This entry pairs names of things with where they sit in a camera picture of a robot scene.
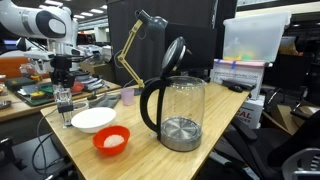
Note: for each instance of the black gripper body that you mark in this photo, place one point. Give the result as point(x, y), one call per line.
point(61, 65)

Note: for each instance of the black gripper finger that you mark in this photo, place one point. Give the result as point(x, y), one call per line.
point(54, 80)
point(70, 81)

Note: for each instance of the small glass grinder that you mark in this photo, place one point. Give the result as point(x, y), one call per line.
point(64, 105)

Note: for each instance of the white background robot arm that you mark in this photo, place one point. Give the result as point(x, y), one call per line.
point(75, 50)

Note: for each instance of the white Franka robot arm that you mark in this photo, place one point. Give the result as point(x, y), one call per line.
point(31, 20)

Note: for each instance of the red toy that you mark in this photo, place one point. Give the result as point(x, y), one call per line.
point(78, 87)

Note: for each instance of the green toy bowl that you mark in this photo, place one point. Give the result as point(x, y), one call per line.
point(46, 90)

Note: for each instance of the yellow toy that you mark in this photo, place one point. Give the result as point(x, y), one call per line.
point(37, 95)

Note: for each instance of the small clear dish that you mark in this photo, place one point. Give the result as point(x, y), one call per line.
point(81, 106)

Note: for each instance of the black tray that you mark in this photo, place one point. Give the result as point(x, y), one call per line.
point(28, 99)

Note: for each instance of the black case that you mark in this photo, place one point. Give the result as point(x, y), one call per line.
point(18, 83)

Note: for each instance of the grey cloth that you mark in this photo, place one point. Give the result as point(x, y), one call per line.
point(106, 100)

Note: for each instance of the white bowl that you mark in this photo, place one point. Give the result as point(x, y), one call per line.
point(93, 119)

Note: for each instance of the pink plastic cup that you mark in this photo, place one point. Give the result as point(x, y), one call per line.
point(127, 96)

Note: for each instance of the yellow desk lamp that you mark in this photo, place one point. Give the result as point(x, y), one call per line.
point(128, 50)

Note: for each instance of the orange plastic bowl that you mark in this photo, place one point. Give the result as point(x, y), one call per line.
point(100, 141)

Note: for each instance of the white rice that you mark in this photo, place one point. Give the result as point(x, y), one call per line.
point(113, 140)

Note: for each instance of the glass electric kettle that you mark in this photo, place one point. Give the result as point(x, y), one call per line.
point(181, 113)

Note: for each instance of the black monitor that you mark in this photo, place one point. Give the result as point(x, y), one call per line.
point(196, 46)

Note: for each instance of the black computer mouse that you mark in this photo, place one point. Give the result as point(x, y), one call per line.
point(236, 88)

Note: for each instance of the white printed cardboard box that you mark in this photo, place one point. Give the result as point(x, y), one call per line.
point(238, 75)

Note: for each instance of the white box with red letters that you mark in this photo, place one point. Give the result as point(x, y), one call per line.
point(251, 111)

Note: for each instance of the clear plastic storage bin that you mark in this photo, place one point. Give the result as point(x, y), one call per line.
point(255, 38)

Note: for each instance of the black office chair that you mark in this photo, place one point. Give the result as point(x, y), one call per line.
point(266, 146)

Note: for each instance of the grey chair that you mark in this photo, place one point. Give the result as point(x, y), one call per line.
point(301, 165)

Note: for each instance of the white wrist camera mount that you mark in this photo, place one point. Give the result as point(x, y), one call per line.
point(38, 55)

